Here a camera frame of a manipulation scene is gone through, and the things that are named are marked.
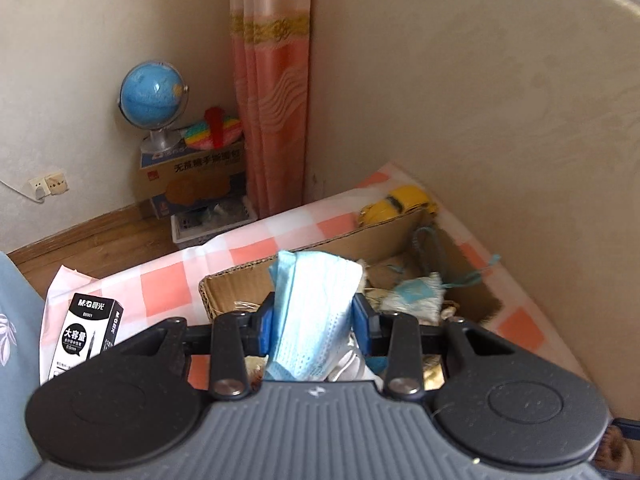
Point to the red plastic toy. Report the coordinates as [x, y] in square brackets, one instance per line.
[215, 120]

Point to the blue desk globe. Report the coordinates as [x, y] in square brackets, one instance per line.
[150, 90]

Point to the white plastic basket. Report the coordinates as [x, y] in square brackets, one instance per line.
[210, 225]

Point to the orange and blue carton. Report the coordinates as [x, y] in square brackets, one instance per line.
[195, 175]

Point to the cardboard box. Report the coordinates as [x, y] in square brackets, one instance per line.
[380, 240]

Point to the blue face mask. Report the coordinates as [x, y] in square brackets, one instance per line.
[312, 310]

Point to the white face mask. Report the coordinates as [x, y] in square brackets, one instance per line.
[350, 367]

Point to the pink patterned curtain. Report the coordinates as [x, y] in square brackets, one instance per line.
[272, 110]

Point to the white wall socket with plug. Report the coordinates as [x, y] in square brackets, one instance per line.
[37, 187]

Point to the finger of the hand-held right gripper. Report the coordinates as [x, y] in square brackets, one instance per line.
[627, 425]

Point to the blue-grey leaf print cushion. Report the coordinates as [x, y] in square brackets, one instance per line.
[15, 360]

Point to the orange checkered tablecloth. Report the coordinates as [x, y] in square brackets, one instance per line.
[165, 280]

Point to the yellow toy car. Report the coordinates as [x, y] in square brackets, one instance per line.
[395, 205]

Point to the rainbow pop toy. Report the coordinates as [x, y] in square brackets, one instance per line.
[197, 135]

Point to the black and white pen box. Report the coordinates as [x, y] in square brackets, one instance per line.
[80, 335]

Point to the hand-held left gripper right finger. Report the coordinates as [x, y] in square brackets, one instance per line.
[361, 326]

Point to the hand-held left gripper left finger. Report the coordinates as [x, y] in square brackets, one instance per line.
[267, 327]

